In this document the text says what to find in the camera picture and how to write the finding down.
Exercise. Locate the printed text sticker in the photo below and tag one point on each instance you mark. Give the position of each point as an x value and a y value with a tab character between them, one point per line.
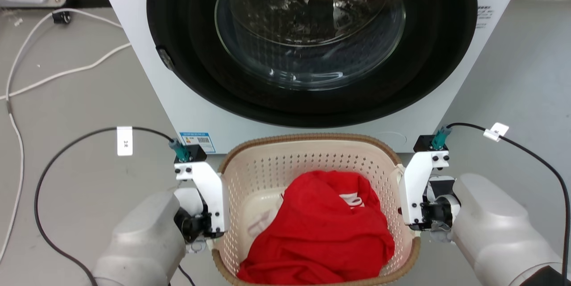
484	16

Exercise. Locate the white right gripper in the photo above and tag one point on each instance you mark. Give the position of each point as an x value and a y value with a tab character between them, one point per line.
412	188

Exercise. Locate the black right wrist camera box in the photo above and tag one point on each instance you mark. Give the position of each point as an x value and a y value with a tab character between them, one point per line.
423	143

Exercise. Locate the red garment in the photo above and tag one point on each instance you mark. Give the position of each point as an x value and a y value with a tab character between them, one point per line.
321	237

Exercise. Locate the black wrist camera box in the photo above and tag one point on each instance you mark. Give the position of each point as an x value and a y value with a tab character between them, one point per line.
423	143
197	153

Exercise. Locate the black washer door latch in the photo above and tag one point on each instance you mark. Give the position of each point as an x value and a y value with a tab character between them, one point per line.
165	57

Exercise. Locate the white front-load washing machine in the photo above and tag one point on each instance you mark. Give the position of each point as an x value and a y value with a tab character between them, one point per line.
192	107

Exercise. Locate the blue energy label sticker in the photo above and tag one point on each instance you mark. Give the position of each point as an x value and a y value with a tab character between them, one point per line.
198	142

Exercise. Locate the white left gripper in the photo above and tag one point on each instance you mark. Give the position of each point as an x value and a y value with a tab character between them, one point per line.
216	196

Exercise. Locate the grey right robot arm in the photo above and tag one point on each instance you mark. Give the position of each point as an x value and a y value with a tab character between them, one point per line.
495	228

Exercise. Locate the small black floor plug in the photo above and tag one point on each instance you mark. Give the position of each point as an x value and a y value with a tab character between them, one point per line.
61	17

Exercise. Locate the beige perforated laundry basket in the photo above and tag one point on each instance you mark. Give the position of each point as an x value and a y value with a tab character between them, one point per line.
263	165

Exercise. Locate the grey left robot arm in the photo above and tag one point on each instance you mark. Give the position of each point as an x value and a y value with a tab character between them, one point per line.
142	241

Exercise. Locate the black round glass washer door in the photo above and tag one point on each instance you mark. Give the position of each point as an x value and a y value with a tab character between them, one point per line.
187	22

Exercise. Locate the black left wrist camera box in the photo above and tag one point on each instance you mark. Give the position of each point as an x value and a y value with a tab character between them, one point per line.
197	153

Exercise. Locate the white garment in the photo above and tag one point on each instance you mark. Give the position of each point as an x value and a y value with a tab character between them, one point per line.
264	223

